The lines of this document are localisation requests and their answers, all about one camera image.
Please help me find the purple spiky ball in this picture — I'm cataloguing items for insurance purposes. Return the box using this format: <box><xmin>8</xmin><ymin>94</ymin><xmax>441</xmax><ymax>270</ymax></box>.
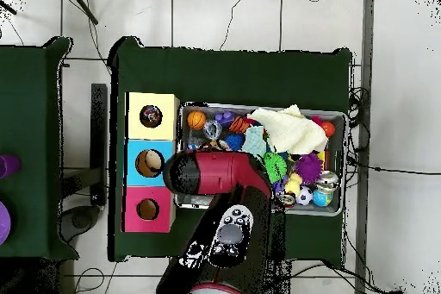
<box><xmin>295</xmin><ymin>152</ymin><xmax>324</xmax><ymax>186</ymax></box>

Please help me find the black tripod leg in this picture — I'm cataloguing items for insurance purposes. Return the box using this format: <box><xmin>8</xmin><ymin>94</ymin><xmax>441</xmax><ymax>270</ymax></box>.
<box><xmin>65</xmin><ymin>0</ymin><xmax>100</xmax><ymax>26</ymax></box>

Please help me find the dark green tablecloth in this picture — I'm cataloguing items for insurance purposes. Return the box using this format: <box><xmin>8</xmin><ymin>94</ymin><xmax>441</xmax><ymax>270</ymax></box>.
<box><xmin>0</xmin><ymin>36</ymin><xmax>80</xmax><ymax>260</ymax></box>
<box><xmin>108</xmin><ymin>36</ymin><xmax>353</xmax><ymax>269</ymax></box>

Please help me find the metal mesh bin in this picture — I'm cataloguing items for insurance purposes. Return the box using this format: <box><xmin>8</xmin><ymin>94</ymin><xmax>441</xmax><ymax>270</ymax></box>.
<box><xmin>173</xmin><ymin>101</ymin><xmax>347</xmax><ymax>217</ymax></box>

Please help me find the black white soccer ball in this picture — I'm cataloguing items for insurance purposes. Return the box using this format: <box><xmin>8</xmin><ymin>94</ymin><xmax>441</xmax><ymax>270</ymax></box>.
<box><xmin>295</xmin><ymin>185</ymin><xmax>314</xmax><ymax>206</ymax></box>

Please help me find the purple round object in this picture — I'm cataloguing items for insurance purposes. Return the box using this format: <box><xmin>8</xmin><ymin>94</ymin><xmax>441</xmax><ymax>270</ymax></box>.
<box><xmin>0</xmin><ymin>200</ymin><xmax>11</xmax><ymax>245</ymax></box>

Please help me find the orange basketball toy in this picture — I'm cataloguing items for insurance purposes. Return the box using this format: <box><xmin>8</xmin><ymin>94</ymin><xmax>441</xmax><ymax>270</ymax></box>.
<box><xmin>186</xmin><ymin>109</ymin><xmax>207</xmax><ymax>131</ymax></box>

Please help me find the blue spiky ball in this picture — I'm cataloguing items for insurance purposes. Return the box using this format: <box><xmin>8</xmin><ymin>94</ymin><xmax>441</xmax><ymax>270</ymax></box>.
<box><xmin>225</xmin><ymin>132</ymin><xmax>245</xmax><ymax>152</ymax></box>

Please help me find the black stand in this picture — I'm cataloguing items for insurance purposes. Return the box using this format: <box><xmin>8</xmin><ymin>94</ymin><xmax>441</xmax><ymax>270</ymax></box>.
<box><xmin>59</xmin><ymin>83</ymin><xmax>109</xmax><ymax>243</ymax></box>

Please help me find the light blue waffle cloth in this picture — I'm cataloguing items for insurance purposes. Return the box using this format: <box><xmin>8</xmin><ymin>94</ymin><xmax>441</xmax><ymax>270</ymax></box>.
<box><xmin>240</xmin><ymin>125</ymin><xmax>268</xmax><ymax>162</ymax></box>

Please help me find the blue globe ball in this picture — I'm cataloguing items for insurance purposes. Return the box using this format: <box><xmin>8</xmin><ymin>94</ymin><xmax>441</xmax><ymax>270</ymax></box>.
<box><xmin>312</xmin><ymin>188</ymin><xmax>333</xmax><ymax>208</ymax></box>

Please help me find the wooden box with three holes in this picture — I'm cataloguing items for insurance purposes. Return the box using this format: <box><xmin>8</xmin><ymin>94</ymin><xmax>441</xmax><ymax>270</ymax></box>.
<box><xmin>121</xmin><ymin>91</ymin><xmax>181</xmax><ymax>234</ymax></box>

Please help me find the black cable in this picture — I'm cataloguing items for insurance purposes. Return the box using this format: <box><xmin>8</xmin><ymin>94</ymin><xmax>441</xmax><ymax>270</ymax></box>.
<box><xmin>345</xmin><ymin>155</ymin><xmax>441</xmax><ymax>176</ymax></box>

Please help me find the green spiky ball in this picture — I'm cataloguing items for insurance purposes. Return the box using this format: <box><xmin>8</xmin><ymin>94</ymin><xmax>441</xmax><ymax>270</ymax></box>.
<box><xmin>263</xmin><ymin>152</ymin><xmax>288</xmax><ymax>185</ymax></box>

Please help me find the cream waffle cloth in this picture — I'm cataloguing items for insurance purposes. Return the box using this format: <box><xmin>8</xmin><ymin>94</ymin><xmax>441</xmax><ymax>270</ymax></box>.
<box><xmin>247</xmin><ymin>103</ymin><xmax>329</xmax><ymax>155</ymax></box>

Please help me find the orange striped tiger plush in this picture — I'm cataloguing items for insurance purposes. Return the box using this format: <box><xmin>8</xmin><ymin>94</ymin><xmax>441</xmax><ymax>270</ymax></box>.
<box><xmin>228</xmin><ymin>116</ymin><xmax>251</xmax><ymax>134</ymax></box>

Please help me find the yellow duck toy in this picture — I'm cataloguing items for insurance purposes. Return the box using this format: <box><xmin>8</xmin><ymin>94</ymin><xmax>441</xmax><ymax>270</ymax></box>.
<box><xmin>284</xmin><ymin>172</ymin><xmax>303</xmax><ymax>197</ymax></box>

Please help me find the purple cylinder object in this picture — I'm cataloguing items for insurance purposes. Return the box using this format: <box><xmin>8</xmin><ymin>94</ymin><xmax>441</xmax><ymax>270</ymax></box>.
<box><xmin>0</xmin><ymin>153</ymin><xmax>22</xmax><ymax>179</ymax></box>

